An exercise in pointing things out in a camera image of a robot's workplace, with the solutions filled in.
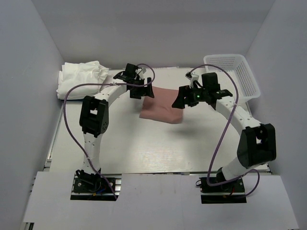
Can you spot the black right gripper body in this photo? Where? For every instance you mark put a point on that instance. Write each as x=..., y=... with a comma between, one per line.
x=195, y=93

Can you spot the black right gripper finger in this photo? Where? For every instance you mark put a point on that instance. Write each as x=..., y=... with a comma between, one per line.
x=179, y=102
x=191, y=102

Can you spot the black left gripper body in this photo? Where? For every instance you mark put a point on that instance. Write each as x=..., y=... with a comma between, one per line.
x=137, y=81

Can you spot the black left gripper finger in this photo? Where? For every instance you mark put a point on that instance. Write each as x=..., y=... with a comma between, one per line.
x=136, y=94
x=148, y=89

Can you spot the pink printed t shirt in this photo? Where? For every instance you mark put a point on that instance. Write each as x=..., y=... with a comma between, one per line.
x=160, y=107

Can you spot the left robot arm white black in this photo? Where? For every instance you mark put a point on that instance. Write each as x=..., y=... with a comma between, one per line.
x=94, y=118

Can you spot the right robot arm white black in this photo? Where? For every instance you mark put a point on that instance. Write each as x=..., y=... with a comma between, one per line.
x=257, y=143

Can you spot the white plastic mesh basket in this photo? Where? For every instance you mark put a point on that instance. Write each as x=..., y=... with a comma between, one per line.
x=237, y=66

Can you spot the white folded t shirt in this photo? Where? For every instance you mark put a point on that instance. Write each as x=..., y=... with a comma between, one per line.
x=92, y=73

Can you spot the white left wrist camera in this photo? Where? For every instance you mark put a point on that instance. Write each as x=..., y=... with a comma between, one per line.
x=141, y=71

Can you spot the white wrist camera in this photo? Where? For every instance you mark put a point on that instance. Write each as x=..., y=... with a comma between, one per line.
x=192, y=77
x=141, y=71

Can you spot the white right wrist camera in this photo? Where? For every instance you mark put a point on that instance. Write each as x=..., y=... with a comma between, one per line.
x=192, y=77

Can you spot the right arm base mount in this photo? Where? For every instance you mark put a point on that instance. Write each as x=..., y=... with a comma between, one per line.
x=230, y=193

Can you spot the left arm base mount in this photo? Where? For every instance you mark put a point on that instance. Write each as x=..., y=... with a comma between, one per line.
x=92, y=187

